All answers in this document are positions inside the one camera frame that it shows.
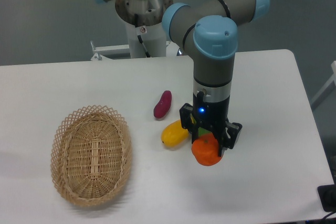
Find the woven wicker basket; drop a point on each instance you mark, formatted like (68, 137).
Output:
(91, 156)

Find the purple toy sweet potato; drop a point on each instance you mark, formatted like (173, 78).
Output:
(163, 106)

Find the black device at table edge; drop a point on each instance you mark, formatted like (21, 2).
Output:
(327, 197)

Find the yellow toy mango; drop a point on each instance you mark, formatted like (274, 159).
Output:
(174, 134)

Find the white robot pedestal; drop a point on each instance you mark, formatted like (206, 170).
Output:
(143, 24)

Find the green toy bok choy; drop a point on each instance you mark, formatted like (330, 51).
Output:
(202, 131)

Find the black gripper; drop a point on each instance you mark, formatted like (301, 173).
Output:
(212, 117)

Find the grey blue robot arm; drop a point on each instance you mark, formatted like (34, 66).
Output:
(208, 34)

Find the white frame at right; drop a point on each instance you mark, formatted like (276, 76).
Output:
(324, 91)

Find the orange toy fruit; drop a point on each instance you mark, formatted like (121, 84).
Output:
(205, 150)

